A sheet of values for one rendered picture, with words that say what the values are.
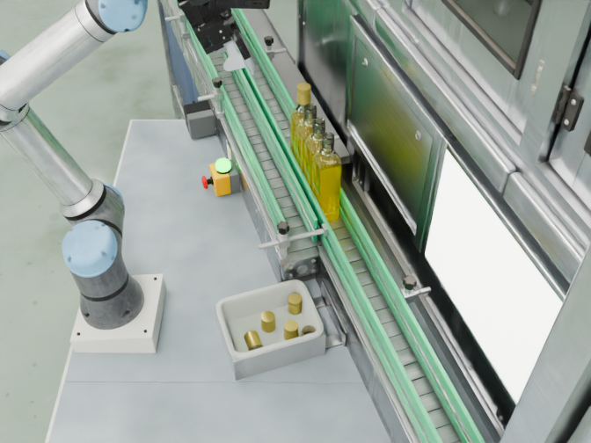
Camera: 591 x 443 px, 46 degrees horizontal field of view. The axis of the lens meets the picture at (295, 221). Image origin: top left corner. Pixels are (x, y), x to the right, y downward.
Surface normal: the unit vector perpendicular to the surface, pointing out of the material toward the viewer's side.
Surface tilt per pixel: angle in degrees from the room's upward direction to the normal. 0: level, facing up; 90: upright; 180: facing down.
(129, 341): 90
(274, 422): 0
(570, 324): 90
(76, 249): 7
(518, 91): 90
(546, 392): 90
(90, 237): 7
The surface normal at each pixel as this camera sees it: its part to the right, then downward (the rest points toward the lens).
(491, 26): -0.95, 0.23
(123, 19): 0.14, 0.70
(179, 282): 0.00, -0.69
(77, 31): -0.11, 0.40
